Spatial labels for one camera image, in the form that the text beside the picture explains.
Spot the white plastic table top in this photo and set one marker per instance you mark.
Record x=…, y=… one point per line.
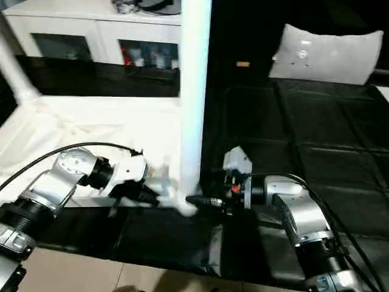
x=91, y=128

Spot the white plastic table leg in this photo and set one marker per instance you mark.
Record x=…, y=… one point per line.
x=15, y=67
x=194, y=79

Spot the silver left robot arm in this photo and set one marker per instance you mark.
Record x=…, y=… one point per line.
x=55, y=182

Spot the black work mat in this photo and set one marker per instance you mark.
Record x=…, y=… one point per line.
x=316, y=152

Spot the black cabinet with gold label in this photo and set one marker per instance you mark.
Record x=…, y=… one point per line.
x=249, y=30

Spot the white cabinet with glass doors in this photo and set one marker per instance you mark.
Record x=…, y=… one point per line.
x=91, y=24

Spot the flat white board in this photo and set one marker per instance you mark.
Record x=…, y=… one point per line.
x=384, y=92

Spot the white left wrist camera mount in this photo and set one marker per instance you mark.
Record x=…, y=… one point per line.
x=129, y=171

